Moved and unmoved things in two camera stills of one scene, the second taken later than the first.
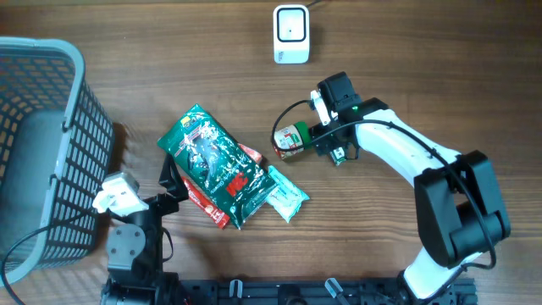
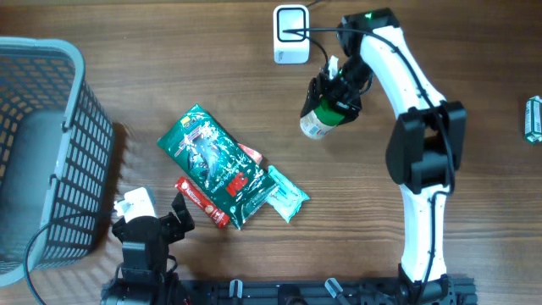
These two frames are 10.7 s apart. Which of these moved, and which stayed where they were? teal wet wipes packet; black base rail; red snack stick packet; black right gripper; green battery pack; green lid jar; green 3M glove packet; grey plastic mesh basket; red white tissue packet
Moved: green battery pack; green lid jar; black right gripper
Stayed: green 3M glove packet; grey plastic mesh basket; black base rail; red snack stick packet; teal wet wipes packet; red white tissue packet
